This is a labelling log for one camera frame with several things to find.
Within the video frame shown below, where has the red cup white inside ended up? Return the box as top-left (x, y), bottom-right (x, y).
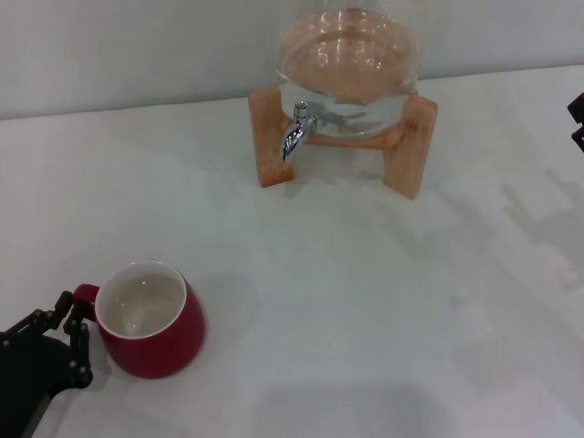
top-left (72, 259), bottom-right (207, 380)

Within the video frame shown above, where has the clear glass dispenser jar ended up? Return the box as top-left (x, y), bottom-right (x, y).
top-left (276, 0), bottom-right (423, 138)

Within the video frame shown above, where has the wooden dispenser stand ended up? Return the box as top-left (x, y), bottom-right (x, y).
top-left (248, 85), bottom-right (439, 202)

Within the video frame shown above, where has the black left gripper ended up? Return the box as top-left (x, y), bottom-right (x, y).
top-left (0, 290), bottom-right (95, 438)

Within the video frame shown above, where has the chrome faucet tap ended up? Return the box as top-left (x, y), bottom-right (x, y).
top-left (278, 99), bottom-right (348, 162)

